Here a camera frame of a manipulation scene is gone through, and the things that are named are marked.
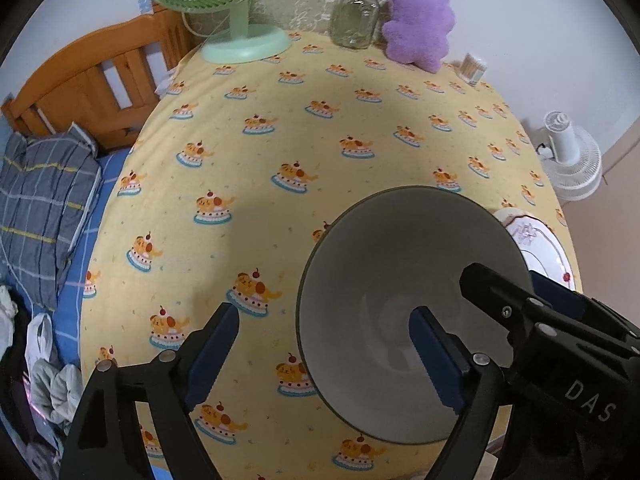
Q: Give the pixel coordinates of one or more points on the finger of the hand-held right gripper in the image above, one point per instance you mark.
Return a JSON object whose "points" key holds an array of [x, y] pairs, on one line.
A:
{"points": [[495, 290], [555, 292]]}

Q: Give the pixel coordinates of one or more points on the glass jar dark lid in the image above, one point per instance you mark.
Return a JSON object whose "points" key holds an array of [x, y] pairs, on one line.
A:
{"points": [[355, 20]]}

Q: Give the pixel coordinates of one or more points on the beige bowl green leaf print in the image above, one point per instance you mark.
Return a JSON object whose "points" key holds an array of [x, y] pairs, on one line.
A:
{"points": [[400, 250]]}

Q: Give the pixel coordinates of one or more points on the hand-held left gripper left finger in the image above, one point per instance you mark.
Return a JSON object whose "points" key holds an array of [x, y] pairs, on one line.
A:
{"points": [[212, 355]]}

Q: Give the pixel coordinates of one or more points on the cotton swab container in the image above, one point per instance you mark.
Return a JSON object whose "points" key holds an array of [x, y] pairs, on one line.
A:
{"points": [[473, 69]]}

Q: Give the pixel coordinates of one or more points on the grey plaid pillow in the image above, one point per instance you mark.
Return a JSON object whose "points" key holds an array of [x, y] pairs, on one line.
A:
{"points": [[40, 195]]}

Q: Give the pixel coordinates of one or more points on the white standing fan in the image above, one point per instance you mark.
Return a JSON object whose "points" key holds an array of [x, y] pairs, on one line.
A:
{"points": [[570, 160]]}

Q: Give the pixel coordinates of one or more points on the blue plaid bed sheet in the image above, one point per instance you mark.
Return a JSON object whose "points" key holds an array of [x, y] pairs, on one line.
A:
{"points": [[85, 260]]}

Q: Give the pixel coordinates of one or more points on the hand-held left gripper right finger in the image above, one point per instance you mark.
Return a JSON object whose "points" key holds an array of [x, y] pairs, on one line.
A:
{"points": [[437, 360]]}

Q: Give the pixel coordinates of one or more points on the yellow cake-print tablecloth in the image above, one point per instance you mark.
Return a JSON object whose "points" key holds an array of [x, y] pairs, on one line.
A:
{"points": [[250, 185]]}

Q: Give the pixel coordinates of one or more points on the purple plush toy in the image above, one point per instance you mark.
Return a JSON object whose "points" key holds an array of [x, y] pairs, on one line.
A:
{"points": [[417, 25]]}

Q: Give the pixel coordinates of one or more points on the white plate red rim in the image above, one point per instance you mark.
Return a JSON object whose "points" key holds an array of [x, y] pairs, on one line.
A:
{"points": [[537, 250]]}

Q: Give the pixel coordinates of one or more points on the pile of clothes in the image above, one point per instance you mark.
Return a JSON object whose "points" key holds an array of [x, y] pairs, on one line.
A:
{"points": [[50, 385]]}

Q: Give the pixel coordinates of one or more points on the wooden chair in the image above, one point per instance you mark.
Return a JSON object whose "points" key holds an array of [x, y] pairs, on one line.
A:
{"points": [[75, 70]]}

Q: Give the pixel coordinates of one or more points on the green table fan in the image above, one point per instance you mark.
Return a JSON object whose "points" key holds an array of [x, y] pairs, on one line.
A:
{"points": [[245, 45]]}

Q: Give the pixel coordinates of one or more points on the beige wooden cabinet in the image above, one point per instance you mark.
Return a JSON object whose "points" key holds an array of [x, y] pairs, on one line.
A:
{"points": [[620, 220]]}

